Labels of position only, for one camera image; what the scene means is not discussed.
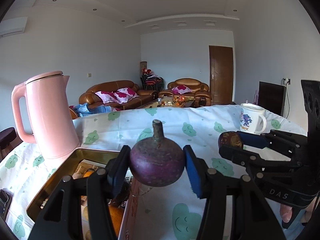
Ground black television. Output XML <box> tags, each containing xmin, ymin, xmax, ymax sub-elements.
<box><xmin>258</xmin><ymin>81</ymin><xmax>286</xmax><ymax>116</ymax></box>

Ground brown leather armchair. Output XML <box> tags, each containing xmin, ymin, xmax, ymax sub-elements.
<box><xmin>158</xmin><ymin>78</ymin><xmax>212</xmax><ymax>107</ymax></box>

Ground brown leather long sofa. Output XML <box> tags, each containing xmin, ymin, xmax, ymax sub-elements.
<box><xmin>79</xmin><ymin>80</ymin><xmax>158</xmax><ymax>110</ymax></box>

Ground pink metal tin box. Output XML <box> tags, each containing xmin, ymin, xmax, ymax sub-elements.
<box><xmin>26</xmin><ymin>147</ymin><xmax>141</xmax><ymax>240</ymax></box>

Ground small orange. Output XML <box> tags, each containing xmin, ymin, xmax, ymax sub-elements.
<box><xmin>83</xmin><ymin>168</ymin><xmax>95</xmax><ymax>178</ymax></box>

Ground wooden coffee table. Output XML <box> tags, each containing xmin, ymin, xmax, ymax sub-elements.
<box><xmin>139</xmin><ymin>96</ymin><xmax>195</xmax><ymax>108</ymax></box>

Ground white wall air conditioner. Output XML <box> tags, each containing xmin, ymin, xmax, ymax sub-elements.
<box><xmin>0</xmin><ymin>17</ymin><xmax>28</xmax><ymax>38</ymax></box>

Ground stacked dark chairs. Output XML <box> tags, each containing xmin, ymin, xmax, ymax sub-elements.
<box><xmin>140</xmin><ymin>68</ymin><xmax>164</xmax><ymax>92</ymax></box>

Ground orange wooden chair back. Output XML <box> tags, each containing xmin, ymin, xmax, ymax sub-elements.
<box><xmin>69</xmin><ymin>108</ymin><xmax>79</xmax><ymax>120</ymax></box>

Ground dark chestnut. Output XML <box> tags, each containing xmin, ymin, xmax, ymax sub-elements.
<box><xmin>218</xmin><ymin>131</ymin><xmax>244</xmax><ymax>149</ymax></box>

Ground black smartphone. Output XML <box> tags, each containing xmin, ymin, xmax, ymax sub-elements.
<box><xmin>0</xmin><ymin>189</ymin><xmax>12</xmax><ymax>220</ymax></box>

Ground purple round turnip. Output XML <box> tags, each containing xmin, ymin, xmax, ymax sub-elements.
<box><xmin>130</xmin><ymin>119</ymin><xmax>185</xmax><ymax>187</ymax></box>

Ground person's right hand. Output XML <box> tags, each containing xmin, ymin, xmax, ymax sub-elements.
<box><xmin>279</xmin><ymin>197</ymin><xmax>320</xmax><ymax>224</ymax></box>

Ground white mug blue print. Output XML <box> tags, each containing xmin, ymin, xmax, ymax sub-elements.
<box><xmin>240</xmin><ymin>103</ymin><xmax>267</xmax><ymax>134</ymax></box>

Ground pink electric kettle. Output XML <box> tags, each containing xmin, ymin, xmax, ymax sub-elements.
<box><xmin>11</xmin><ymin>71</ymin><xmax>80</xmax><ymax>160</ymax></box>

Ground large orange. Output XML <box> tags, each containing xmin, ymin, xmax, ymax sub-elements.
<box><xmin>108</xmin><ymin>202</ymin><xmax>125</xmax><ymax>237</ymax></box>

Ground blue clothing pile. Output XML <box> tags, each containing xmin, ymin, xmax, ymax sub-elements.
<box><xmin>71</xmin><ymin>103</ymin><xmax>119</xmax><ymax>117</ymax></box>

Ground dark purple round stool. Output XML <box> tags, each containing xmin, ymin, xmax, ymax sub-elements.
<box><xmin>0</xmin><ymin>127</ymin><xmax>17</xmax><ymax>160</ymax></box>

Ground brown wooden door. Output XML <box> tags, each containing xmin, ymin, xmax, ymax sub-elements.
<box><xmin>209</xmin><ymin>46</ymin><xmax>234</xmax><ymax>105</ymax></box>

